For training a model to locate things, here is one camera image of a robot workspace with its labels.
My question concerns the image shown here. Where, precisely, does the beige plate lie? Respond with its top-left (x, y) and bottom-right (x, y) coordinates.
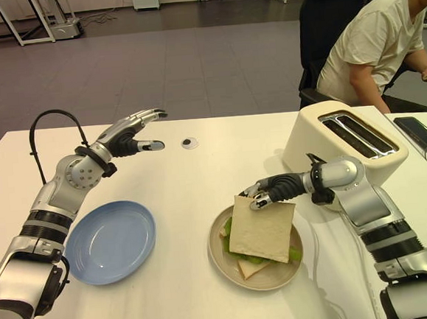
top-left (206, 200), bottom-right (307, 296)

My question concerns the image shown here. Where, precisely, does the white table frame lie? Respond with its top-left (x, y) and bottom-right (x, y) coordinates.
top-left (0, 0), bottom-right (58, 49)

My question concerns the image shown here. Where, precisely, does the black office chair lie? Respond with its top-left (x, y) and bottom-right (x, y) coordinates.
top-left (291, 0), bottom-right (427, 124)

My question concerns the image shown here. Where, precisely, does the green lettuce leaf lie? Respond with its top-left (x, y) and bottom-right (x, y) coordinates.
top-left (220, 211), bottom-right (305, 269)

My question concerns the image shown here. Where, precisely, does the blue plate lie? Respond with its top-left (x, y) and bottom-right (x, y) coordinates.
top-left (60, 197), bottom-right (162, 289)

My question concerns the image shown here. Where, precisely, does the cream toaster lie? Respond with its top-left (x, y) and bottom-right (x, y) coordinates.
top-left (277, 94), bottom-right (414, 214)

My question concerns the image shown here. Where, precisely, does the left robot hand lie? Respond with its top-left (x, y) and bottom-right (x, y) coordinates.
top-left (93, 106), bottom-right (173, 161)

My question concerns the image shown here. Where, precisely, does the person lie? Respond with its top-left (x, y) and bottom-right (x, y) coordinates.
top-left (310, 0), bottom-right (427, 121)

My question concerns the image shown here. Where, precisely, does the bread slice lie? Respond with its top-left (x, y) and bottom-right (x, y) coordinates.
top-left (224, 190), bottom-right (302, 268)
top-left (218, 221), bottom-right (274, 283)

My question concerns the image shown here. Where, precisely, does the white cord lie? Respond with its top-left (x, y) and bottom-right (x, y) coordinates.
top-left (307, 224), bottom-right (382, 319)

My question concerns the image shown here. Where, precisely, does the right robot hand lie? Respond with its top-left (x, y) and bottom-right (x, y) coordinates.
top-left (236, 172), bottom-right (315, 213)

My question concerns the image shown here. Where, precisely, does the white wheeled machine base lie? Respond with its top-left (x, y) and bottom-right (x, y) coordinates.
top-left (43, 0), bottom-right (86, 43)

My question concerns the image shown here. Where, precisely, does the black phone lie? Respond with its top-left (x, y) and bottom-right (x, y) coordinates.
top-left (392, 114), bottom-right (427, 150)

